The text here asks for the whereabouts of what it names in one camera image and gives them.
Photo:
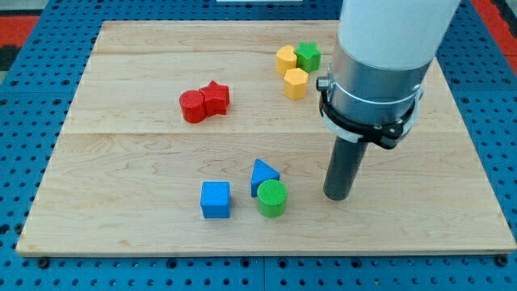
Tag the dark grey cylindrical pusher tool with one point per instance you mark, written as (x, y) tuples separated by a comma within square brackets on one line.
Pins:
[(343, 167)]

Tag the red cylinder block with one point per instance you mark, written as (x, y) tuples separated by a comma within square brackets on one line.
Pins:
[(192, 106)]

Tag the light wooden board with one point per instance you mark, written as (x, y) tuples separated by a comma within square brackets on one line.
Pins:
[(126, 173)]

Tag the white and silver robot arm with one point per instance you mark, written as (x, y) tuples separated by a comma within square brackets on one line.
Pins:
[(373, 86)]

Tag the yellow hexagon block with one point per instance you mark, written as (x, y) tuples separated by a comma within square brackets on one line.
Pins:
[(295, 83)]

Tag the blue triangle block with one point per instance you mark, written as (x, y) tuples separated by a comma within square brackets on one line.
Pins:
[(260, 173)]

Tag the blue cube block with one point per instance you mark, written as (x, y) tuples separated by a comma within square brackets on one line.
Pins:
[(215, 200)]

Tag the yellow heart block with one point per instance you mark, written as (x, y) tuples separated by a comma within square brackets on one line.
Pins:
[(286, 59)]

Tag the red star block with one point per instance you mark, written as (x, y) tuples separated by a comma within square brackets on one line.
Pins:
[(216, 98)]

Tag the green cylinder block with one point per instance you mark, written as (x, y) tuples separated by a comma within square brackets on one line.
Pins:
[(271, 196)]

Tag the green star block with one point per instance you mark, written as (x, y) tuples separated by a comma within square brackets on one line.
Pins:
[(308, 56)]

